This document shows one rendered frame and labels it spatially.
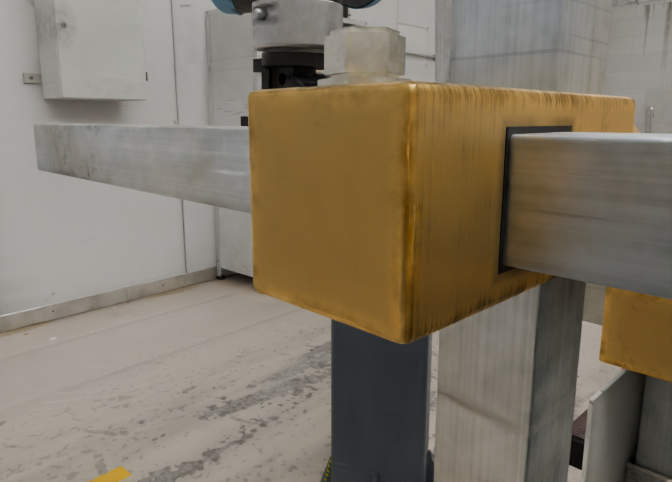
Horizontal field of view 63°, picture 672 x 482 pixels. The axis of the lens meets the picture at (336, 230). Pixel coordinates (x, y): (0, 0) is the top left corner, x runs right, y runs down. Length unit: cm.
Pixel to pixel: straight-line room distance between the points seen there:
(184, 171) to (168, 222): 299
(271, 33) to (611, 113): 41
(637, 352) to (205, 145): 26
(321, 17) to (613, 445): 42
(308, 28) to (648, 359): 38
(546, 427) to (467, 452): 3
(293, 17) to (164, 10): 272
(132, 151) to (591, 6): 20
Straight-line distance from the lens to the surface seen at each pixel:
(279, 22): 55
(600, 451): 41
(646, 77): 853
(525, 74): 17
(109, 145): 30
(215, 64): 328
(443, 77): 118
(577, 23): 18
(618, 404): 42
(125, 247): 312
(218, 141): 21
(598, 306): 40
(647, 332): 36
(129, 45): 286
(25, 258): 294
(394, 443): 141
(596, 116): 17
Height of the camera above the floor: 96
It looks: 11 degrees down
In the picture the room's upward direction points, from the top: straight up
